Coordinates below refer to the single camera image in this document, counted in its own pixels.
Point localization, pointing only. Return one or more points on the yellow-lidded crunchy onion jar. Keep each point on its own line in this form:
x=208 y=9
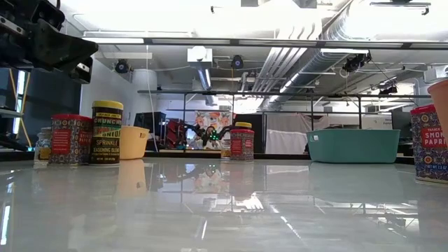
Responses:
x=105 y=140

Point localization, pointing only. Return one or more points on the black aluminium table frame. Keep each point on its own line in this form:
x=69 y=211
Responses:
x=280 y=156

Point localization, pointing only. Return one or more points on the ceiling track light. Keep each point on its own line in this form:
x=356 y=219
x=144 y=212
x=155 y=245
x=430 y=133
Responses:
x=399 y=3

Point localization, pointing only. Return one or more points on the white ceiling box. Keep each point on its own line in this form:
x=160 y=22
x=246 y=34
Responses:
x=199 y=54

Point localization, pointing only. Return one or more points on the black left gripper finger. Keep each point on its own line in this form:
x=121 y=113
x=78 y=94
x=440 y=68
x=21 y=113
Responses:
x=84 y=73
x=63 y=49

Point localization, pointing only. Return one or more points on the red object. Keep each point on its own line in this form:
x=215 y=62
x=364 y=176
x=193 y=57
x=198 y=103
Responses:
x=175 y=134

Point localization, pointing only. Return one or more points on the black background robot arm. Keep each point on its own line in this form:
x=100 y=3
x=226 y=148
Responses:
x=196 y=131
x=222 y=131

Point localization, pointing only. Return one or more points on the teal plastic bin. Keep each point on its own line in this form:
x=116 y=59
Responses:
x=353 y=147

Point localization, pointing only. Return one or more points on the black crate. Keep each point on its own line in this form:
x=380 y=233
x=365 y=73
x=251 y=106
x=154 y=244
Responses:
x=150 y=122

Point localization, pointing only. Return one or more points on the red-lidded smoked paprika tin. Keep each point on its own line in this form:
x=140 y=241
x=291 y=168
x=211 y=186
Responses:
x=430 y=147
x=242 y=147
x=70 y=143

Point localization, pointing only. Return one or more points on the white sheet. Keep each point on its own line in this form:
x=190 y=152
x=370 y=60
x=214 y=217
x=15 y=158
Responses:
x=287 y=140

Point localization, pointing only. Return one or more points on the black ceiling camera rig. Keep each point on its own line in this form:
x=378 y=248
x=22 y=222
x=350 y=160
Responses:
x=388 y=90
x=357 y=62

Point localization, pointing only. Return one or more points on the yellow plastic bin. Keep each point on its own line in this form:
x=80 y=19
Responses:
x=134 y=143

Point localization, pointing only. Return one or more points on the colourful floral poster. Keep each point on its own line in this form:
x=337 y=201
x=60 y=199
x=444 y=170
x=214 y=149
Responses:
x=203 y=120

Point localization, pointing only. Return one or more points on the black background monitor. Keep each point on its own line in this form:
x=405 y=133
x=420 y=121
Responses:
x=402 y=122

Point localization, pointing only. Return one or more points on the silver ventilation duct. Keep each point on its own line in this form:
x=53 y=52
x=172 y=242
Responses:
x=315 y=66

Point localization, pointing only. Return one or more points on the black overhead frame bar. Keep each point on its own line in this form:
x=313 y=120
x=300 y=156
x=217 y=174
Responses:
x=273 y=42

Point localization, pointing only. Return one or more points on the orange plastic bin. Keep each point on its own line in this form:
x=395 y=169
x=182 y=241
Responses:
x=441 y=105

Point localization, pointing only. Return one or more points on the black round ceiling device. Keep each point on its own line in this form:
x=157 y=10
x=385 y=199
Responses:
x=122 y=66
x=237 y=62

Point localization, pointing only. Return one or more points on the black background rack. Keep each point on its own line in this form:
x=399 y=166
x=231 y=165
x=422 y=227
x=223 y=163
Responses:
x=280 y=94

